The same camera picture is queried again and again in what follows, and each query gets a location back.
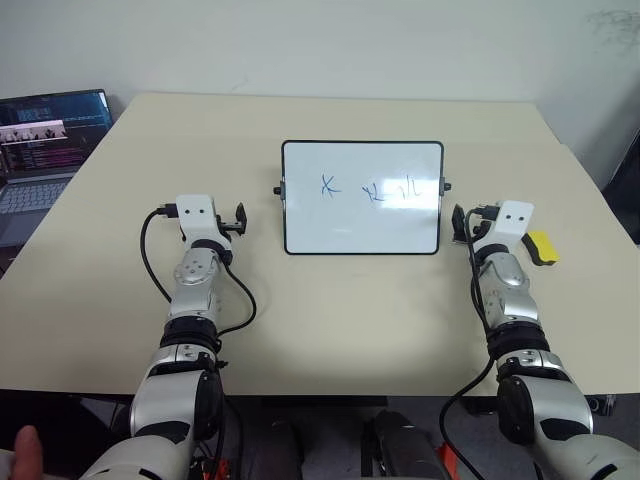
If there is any yellow and black eraser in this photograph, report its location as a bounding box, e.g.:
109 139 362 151
521 230 562 266

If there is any person's bare hand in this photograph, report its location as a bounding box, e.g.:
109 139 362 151
12 424 44 480

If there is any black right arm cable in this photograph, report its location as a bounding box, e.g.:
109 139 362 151
439 202 502 480

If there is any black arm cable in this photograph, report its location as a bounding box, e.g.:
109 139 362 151
439 202 502 480
139 202 259 342

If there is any grey open laptop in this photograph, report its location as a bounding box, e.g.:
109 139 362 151
0 88 112 249

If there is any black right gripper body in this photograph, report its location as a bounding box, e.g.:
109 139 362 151
470 214 496 241

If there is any dark rounded glossy shape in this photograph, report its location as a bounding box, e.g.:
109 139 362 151
360 407 454 480

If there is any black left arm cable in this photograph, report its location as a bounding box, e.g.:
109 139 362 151
139 202 259 342

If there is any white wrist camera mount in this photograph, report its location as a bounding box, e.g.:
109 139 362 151
174 193 224 243
480 199 536 247

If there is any black-framed small whiteboard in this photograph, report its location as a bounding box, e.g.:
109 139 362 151
272 139 454 257

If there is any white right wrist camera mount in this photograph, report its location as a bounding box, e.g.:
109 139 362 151
480 199 536 247

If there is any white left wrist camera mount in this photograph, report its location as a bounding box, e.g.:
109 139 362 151
174 193 224 243

